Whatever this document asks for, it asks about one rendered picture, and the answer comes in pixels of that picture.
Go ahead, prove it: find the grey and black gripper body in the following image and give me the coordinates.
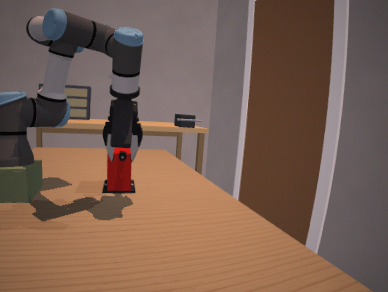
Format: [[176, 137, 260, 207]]
[[108, 86, 140, 133]]

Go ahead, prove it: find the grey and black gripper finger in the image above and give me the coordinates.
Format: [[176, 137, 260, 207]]
[[130, 123, 143, 162], [103, 121, 114, 162]]

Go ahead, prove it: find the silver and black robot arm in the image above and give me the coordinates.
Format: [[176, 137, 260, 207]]
[[0, 8, 143, 167]]

